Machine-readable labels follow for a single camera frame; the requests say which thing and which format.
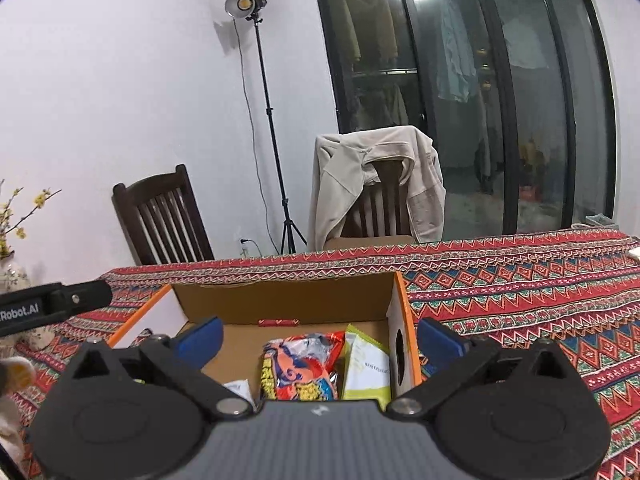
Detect green white snack packet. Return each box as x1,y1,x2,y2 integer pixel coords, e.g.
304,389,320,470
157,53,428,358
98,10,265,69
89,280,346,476
341,324,392,411

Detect yellow flower branches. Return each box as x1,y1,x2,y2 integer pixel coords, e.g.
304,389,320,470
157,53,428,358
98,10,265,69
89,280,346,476
0,179,62,260

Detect orange cardboard snack box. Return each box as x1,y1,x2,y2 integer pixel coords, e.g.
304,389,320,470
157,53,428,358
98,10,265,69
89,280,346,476
107,272,422,394

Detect beige jacket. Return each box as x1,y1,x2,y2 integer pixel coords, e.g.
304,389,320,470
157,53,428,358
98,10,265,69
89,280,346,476
307,126,446,252

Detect dark wooden chair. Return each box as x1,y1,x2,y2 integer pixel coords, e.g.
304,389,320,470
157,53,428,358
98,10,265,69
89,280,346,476
112,164,215,266

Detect colourful candy bag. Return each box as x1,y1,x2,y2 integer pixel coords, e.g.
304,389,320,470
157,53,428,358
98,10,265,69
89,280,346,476
260,330,345,401

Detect chair with beige jacket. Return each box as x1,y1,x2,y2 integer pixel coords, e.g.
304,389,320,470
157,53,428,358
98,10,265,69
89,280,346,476
324,159,416,250

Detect red patterned tablecloth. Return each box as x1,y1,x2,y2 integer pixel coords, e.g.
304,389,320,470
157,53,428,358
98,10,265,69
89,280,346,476
11,229,639,479

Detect white printed snack packet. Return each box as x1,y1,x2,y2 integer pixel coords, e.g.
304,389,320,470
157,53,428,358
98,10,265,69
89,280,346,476
224,379,256,411

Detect studio light on stand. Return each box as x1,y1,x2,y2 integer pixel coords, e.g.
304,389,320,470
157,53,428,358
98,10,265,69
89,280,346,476
224,0,307,255

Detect floral ceramic vase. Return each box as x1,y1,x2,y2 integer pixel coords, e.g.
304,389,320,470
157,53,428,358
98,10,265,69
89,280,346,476
0,252,32,294

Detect black framed glass door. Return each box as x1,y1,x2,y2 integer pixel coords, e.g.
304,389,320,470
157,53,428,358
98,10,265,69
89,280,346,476
318,0,615,240

